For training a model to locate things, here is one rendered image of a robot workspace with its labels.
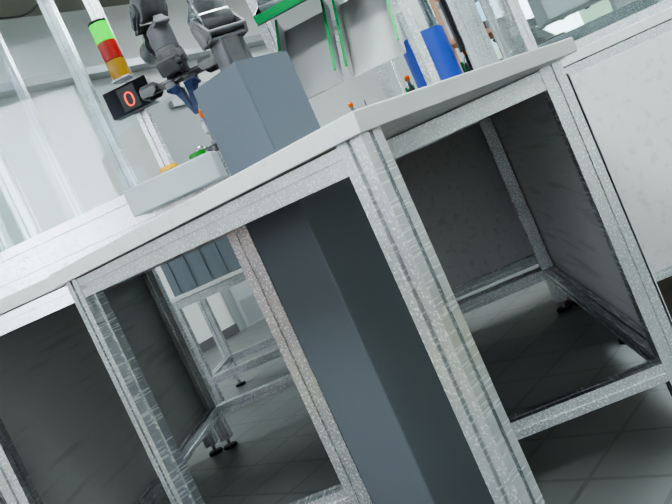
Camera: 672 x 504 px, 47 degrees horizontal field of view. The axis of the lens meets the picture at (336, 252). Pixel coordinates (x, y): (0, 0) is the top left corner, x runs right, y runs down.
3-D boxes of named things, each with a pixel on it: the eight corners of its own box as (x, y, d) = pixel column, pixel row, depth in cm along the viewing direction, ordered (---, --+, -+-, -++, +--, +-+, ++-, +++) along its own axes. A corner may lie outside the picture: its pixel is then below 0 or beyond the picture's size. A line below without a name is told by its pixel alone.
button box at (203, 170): (221, 176, 160) (209, 149, 159) (133, 217, 163) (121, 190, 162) (229, 176, 167) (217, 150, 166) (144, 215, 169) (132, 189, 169)
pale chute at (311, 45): (344, 81, 169) (335, 68, 166) (293, 107, 173) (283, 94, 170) (330, 8, 187) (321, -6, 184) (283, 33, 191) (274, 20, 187)
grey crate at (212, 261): (285, 248, 373) (265, 205, 371) (172, 298, 381) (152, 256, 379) (297, 239, 415) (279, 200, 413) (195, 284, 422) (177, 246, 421)
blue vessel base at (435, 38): (476, 98, 248) (443, 20, 246) (432, 118, 250) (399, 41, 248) (472, 101, 264) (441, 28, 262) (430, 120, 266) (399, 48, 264)
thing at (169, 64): (155, 58, 169) (145, 53, 163) (183, 43, 168) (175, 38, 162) (167, 83, 169) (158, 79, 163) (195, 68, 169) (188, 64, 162)
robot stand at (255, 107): (281, 164, 137) (235, 60, 136) (235, 187, 147) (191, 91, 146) (329, 145, 148) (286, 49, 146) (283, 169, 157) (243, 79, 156)
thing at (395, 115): (361, 132, 95) (351, 111, 95) (54, 288, 157) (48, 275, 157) (578, 50, 145) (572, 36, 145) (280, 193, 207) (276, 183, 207)
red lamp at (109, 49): (119, 54, 193) (111, 36, 193) (102, 63, 194) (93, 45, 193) (126, 57, 198) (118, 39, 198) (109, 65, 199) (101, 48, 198)
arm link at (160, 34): (170, 8, 167) (160, 24, 175) (146, 15, 165) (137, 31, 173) (184, 37, 168) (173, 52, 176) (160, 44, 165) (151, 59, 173)
